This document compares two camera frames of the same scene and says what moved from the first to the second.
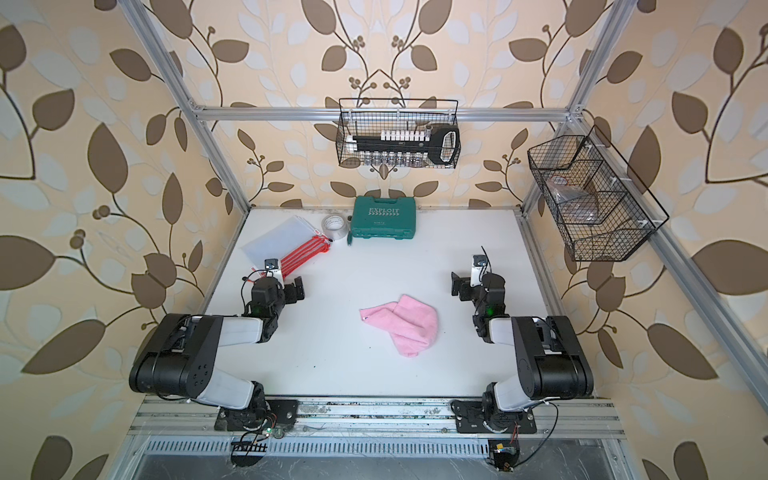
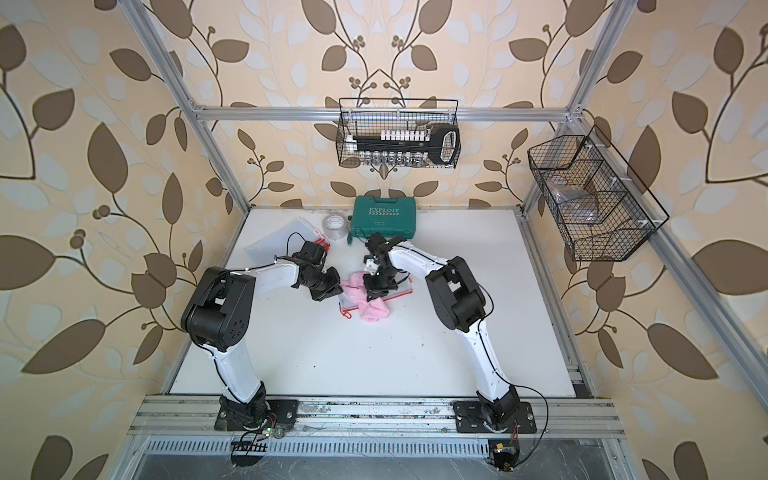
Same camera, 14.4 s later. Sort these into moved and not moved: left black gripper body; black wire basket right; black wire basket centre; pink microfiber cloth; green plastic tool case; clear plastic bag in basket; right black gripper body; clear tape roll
Moved: left black gripper body; right black gripper body; pink microfiber cloth
Not moved: black wire basket centre; black wire basket right; green plastic tool case; clear plastic bag in basket; clear tape roll
